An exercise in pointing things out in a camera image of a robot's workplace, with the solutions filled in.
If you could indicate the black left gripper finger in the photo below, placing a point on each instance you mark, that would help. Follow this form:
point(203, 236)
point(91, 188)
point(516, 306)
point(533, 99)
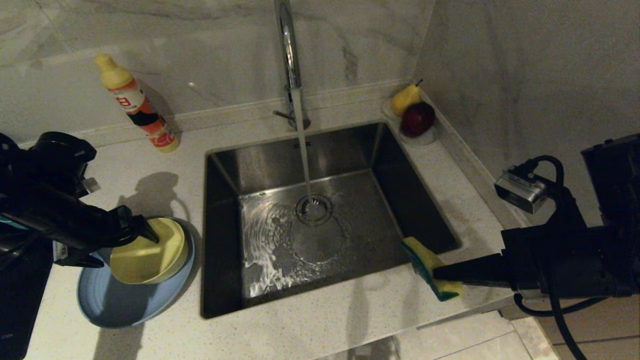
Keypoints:
point(144, 231)
point(80, 261)

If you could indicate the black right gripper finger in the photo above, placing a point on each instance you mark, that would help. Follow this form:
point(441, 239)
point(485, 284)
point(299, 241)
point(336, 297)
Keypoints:
point(480, 266)
point(480, 279)

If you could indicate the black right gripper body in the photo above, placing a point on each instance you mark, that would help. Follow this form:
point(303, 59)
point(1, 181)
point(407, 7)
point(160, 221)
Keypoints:
point(555, 260)

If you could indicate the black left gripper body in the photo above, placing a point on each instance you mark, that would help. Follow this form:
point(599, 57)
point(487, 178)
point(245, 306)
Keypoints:
point(90, 227)

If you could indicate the yellow bowl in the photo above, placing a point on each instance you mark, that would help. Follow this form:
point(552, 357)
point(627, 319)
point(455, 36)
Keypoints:
point(150, 265)

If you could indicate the yellow sponge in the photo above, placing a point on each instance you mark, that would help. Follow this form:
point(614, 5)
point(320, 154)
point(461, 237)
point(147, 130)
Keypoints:
point(425, 257)

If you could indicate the orange white dish soap bottle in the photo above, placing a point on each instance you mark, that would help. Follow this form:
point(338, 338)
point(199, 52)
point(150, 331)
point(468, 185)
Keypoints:
point(135, 102)

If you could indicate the chrome kitchen faucet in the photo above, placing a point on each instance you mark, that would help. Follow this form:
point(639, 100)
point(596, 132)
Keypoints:
point(290, 60)

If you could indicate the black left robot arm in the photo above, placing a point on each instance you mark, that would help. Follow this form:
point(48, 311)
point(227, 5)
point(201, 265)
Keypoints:
point(35, 185)

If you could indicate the stainless steel sink basin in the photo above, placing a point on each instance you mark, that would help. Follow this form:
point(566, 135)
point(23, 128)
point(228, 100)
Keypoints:
point(360, 240)

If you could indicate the blue plate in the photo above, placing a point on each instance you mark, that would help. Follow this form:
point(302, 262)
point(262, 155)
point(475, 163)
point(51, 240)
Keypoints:
point(115, 305)

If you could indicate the black induction cooktop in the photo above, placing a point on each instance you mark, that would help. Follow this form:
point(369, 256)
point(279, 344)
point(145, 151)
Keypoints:
point(20, 310)

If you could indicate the wooden cabinet front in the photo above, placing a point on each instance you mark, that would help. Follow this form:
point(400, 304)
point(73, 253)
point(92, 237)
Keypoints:
point(615, 330)

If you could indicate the small white fruit dish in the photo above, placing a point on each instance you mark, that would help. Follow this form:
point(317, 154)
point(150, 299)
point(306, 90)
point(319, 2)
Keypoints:
point(422, 140)

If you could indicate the dark red apple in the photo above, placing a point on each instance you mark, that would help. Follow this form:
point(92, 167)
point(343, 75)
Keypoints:
point(416, 120)

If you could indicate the round metal drain strainer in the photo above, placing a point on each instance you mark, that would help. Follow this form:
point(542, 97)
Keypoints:
point(314, 210)

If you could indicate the running water stream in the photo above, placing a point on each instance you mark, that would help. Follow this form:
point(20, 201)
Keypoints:
point(301, 150)

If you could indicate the yellow pear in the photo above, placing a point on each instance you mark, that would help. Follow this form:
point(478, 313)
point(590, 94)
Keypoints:
point(403, 100)

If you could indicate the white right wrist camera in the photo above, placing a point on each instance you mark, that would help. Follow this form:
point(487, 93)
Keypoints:
point(520, 192)

